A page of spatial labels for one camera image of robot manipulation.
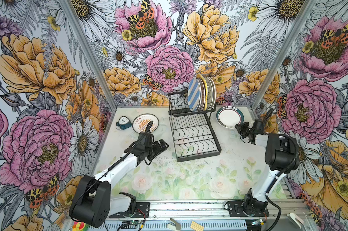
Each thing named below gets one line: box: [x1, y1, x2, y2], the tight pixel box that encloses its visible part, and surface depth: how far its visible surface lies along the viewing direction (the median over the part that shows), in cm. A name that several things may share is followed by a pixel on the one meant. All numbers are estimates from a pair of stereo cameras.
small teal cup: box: [115, 115, 132, 130], surface depth 108 cm
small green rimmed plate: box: [215, 105, 245, 129], surface depth 109 cm
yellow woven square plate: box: [196, 73, 209, 111], surface depth 81 cm
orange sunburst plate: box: [132, 113, 160, 134], surface depth 114 cm
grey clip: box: [166, 217, 182, 231], surface depth 70 cm
